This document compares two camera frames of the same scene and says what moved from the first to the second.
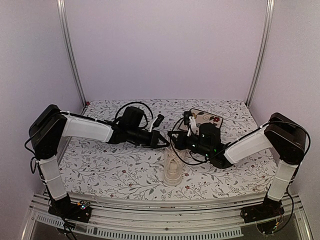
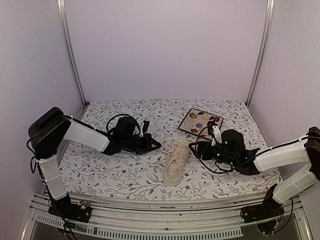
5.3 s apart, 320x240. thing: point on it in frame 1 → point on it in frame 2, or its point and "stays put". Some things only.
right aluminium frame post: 270,6 stays put
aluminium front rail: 201,218 stays put
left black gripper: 153,143 → 146,149
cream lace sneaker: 173,166 stays put
